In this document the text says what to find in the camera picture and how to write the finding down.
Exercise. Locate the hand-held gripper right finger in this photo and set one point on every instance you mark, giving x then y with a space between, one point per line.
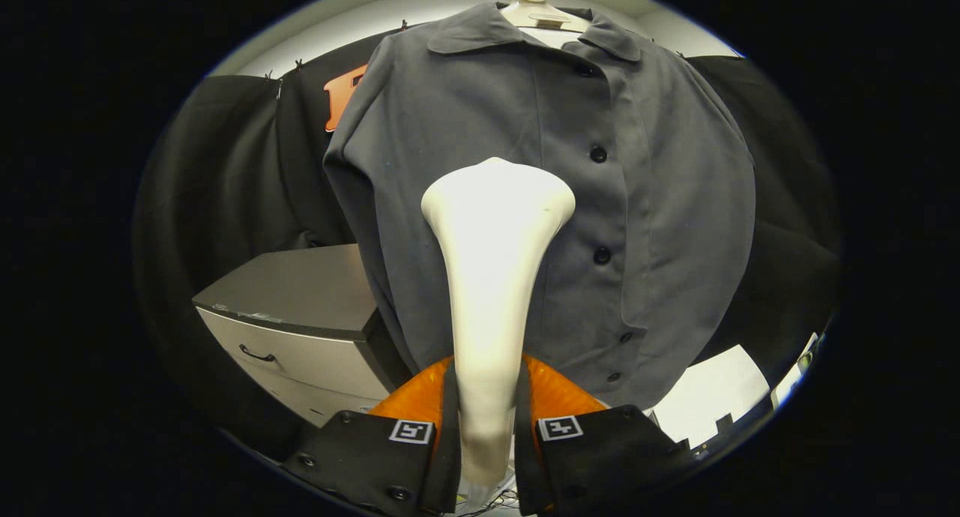
622 449

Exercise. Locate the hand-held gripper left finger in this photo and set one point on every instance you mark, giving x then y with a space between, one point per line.
352 457

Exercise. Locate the white garment steamer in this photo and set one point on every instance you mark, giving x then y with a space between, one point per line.
491 277

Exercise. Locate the grey button shirt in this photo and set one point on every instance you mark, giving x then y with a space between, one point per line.
675 202

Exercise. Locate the grey drawer cabinet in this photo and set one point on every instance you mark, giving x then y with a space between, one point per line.
300 284

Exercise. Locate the black backdrop cloth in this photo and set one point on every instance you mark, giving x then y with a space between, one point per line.
225 164

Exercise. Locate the row of black cloth clips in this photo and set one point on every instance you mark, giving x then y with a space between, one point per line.
298 64

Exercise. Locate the cream mannequin torso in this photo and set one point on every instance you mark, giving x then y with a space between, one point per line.
536 10

